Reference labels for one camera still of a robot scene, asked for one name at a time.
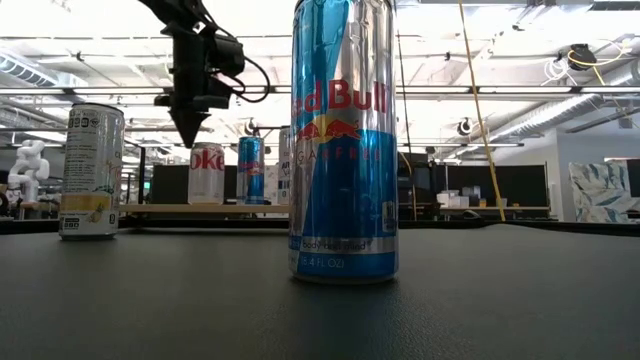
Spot white Celsius Arctic Vibe can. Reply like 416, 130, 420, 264
277, 127, 292, 205

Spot silver Diet Coke can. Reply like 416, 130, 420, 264
187, 142, 226, 206

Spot speckled white panel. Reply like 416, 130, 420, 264
263, 165, 280, 205

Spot yellow hanging cable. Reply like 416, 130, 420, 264
457, 0, 507, 222

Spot black metal shelf frame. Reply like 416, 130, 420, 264
123, 139, 146, 221

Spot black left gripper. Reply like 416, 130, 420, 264
154, 64, 231, 150

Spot white storage boxes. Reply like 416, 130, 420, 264
437, 184, 484, 209

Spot blue silver Red Bull can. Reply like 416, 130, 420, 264
236, 135, 266, 206
288, 0, 400, 285

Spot black table mat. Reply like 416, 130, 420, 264
0, 222, 640, 360

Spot blue white painted sheet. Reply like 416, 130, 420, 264
568, 159, 632, 225

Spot white Celsius pineapple can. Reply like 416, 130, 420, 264
57, 103, 126, 241

